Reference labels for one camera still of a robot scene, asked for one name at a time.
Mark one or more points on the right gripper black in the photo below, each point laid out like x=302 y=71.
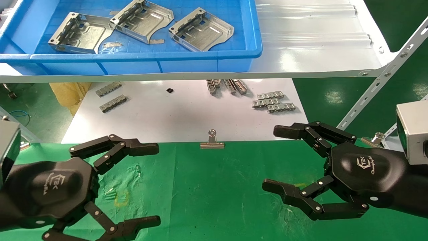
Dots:
x=367 y=174

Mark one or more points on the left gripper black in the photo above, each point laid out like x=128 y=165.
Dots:
x=50 y=190

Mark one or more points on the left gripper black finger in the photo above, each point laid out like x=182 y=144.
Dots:
x=140 y=149

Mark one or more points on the stamped sheet metal plate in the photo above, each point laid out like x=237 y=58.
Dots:
x=147 y=21
x=204 y=31
x=83 y=36

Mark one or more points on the white board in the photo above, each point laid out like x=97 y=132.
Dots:
x=174 y=120

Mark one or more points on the small black part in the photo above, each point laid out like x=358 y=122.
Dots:
x=170 y=90

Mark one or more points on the green table cloth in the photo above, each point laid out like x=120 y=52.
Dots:
x=214 y=194

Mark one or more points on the blue plastic bin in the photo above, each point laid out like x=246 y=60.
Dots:
x=133 y=65

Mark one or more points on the yellow woven bag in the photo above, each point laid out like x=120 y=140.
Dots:
x=68 y=95

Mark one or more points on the white perforated angle strut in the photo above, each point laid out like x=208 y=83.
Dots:
x=392 y=130
x=384 y=74

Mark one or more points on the white metal shelf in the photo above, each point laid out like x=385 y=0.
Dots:
x=301 y=50

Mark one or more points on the grey perforated angle strut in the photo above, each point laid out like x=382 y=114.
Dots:
x=25 y=133

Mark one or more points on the black caster wheel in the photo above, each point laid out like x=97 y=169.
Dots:
x=12 y=95

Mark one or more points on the left wrist camera silver box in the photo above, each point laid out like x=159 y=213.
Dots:
x=8 y=147

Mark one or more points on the wrist camera silver box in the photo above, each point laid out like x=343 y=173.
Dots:
x=8 y=147
x=414 y=130

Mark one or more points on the right wrist camera silver box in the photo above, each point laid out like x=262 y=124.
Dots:
x=414 y=130

